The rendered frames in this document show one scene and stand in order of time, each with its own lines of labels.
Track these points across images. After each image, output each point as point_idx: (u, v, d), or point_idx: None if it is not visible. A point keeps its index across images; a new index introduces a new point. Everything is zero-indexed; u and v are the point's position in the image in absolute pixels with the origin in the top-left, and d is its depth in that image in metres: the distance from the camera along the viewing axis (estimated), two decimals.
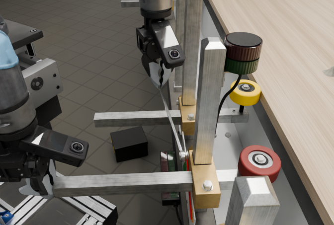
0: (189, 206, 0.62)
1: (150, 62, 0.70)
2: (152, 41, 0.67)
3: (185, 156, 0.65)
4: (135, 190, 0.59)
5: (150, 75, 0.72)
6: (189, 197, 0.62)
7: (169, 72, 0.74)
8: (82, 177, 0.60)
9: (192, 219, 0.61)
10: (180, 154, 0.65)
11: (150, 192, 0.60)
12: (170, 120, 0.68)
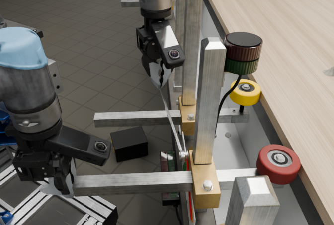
0: (189, 206, 0.62)
1: (150, 62, 0.70)
2: (152, 41, 0.67)
3: (185, 156, 0.65)
4: (154, 189, 0.59)
5: (150, 75, 0.72)
6: (189, 197, 0.62)
7: (169, 72, 0.74)
8: (101, 176, 0.60)
9: (192, 219, 0.61)
10: (180, 154, 0.65)
11: (169, 191, 0.60)
12: (170, 120, 0.68)
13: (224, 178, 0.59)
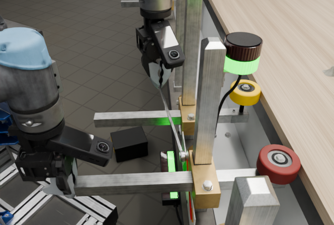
0: (189, 206, 0.62)
1: (150, 62, 0.70)
2: (152, 42, 0.67)
3: (185, 156, 0.65)
4: (156, 189, 0.59)
5: (149, 75, 0.72)
6: (189, 197, 0.62)
7: (168, 73, 0.74)
8: (102, 176, 0.60)
9: (192, 219, 0.61)
10: (180, 154, 0.65)
11: (171, 191, 0.60)
12: (170, 120, 0.68)
13: (226, 178, 0.59)
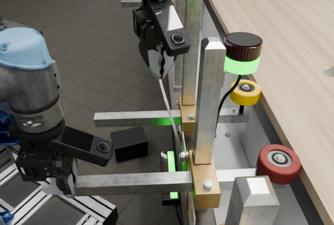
0: (186, 200, 0.67)
1: (149, 49, 0.60)
2: (152, 25, 0.56)
3: (185, 159, 0.65)
4: (156, 189, 0.59)
5: (149, 65, 0.62)
6: (186, 194, 0.67)
7: (171, 62, 0.64)
8: (102, 176, 0.60)
9: (192, 219, 0.61)
10: (180, 156, 0.65)
11: (171, 191, 0.60)
12: (171, 121, 0.64)
13: (226, 178, 0.59)
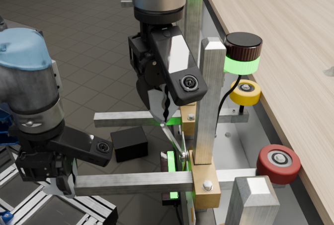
0: (182, 170, 0.75)
1: (150, 89, 0.46)
2: (153, 60, 0.42)
3: (185, 161, 0.66)
4: (156, 189, 0.59)
5: (149, 108, 0.48)
6: (183, 169, 0.74)
7: None
8: (102, 176, 0.60)
9: (192, 219, 0.61)
10: (180, 159, 0.65)
11: (171, 191, 0.60)
12: (174, 146, 0.58)
13: (226, 178, 0.59)
